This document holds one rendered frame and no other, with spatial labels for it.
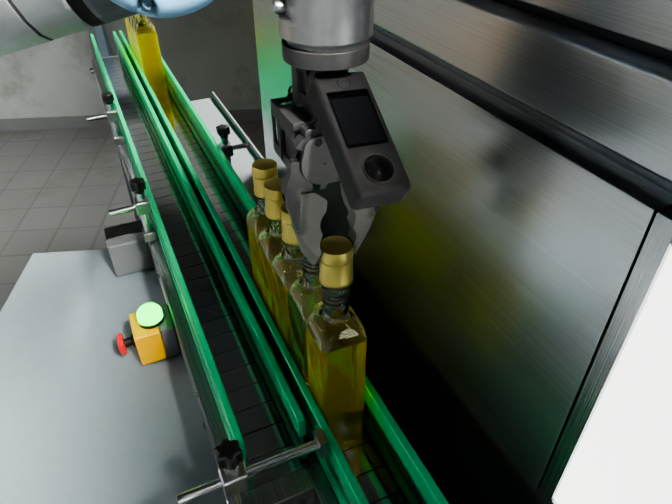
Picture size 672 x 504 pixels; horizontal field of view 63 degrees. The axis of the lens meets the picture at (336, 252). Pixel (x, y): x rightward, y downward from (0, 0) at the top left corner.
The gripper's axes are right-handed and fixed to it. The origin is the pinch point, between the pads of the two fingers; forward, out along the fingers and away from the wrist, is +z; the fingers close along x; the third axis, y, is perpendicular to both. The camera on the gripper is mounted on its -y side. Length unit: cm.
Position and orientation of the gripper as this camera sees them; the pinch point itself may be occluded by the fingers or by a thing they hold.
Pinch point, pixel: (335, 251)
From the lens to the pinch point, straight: 54.5
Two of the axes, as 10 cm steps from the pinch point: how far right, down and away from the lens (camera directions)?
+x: -9.2, 2.4, -3.2
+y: -4.0, -5.6, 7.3
